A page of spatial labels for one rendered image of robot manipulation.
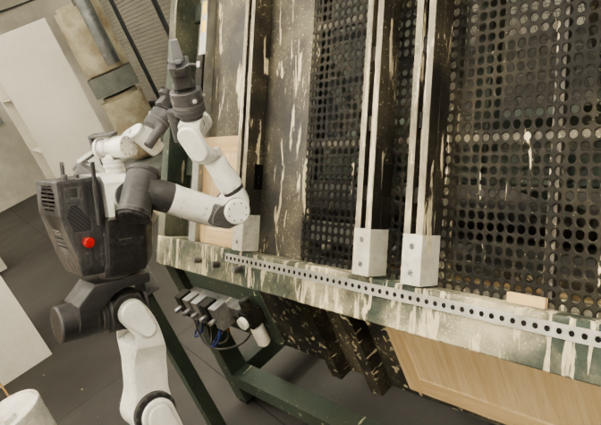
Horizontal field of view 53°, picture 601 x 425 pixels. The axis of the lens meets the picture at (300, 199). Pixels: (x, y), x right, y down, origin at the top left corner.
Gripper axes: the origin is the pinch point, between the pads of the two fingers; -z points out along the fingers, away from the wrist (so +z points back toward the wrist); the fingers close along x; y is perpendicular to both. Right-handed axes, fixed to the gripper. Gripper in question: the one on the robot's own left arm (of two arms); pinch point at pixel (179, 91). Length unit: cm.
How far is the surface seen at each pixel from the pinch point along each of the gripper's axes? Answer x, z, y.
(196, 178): 25.9, 21.9, -0.8
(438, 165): 24, 17, 115
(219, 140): 19.7, 8.6, 11.4
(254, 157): 21.7, 15.5, 38.0
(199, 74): 3.1, -11.5, -0.8
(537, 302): 41, 41, 142
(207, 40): -2.8, -23.5, 0.7
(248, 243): 37, 41, 38
